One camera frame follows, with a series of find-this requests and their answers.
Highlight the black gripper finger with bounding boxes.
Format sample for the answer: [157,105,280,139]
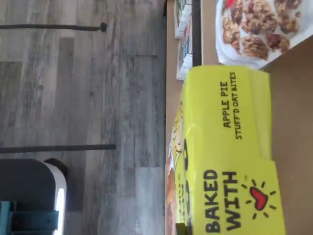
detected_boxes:
[176,223,195,235]

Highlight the yellow oat bites box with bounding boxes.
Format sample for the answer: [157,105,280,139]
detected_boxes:
[165,64,287,235]

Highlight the black metal shelf beam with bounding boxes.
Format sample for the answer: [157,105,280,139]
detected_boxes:
[191,0,202,67]

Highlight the yellow label granola box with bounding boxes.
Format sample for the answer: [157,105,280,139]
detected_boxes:
[174,0,194,40]

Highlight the white speckled carton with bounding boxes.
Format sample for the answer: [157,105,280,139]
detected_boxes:
[176,39,195,80]

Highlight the red label granola bag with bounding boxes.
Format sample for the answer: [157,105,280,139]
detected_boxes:
[215,0,313,70]

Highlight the teal blue frame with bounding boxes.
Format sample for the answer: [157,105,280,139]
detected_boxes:
[0,200,60,235]

